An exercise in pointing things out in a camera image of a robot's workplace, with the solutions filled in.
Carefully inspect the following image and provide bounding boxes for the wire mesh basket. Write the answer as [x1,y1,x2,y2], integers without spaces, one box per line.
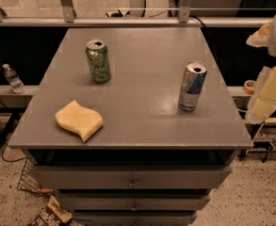
[17,159,54,196]

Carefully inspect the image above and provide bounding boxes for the silver blue redbull can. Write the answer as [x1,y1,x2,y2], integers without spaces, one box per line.
[178,60,207,111]

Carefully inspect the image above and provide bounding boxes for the top grey drawer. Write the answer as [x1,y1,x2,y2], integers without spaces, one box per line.
[31,165,231,189]

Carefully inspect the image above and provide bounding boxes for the clear plastic water bottle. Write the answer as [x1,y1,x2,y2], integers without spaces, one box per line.
[3,64,25,94]

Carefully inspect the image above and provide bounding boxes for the yellow metal stand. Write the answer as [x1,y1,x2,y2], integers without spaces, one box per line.
[251,116,276,155]

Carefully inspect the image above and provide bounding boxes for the grey drawer cabinet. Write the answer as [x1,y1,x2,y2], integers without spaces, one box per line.
[8,26,254,226]

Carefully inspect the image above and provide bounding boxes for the yellow sponge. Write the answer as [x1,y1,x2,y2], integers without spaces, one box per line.
[55,100,103,142]

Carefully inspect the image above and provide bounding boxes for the masking tape roll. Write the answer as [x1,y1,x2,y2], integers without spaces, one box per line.
[243,80,256,95]

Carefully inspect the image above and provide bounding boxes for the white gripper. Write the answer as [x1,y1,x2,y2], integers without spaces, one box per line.
[245,15,276,124]

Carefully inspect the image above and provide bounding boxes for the grey drawer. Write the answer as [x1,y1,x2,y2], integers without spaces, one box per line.
[73,211,197,226]
[31,165,231,189]
[57,191,210,211]

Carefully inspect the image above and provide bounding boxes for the green soda can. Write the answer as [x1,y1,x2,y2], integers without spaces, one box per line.
[86,39,111,83]

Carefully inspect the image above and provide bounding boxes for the brown snack bag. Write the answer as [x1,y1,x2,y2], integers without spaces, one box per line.
[26,196,72,226]

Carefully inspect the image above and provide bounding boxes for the middle grey drawer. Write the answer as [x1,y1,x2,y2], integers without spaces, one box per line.
[57,191,210,211]

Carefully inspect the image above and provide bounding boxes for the bottom grey drawer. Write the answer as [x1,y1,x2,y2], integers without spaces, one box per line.
[73,211,197,226]

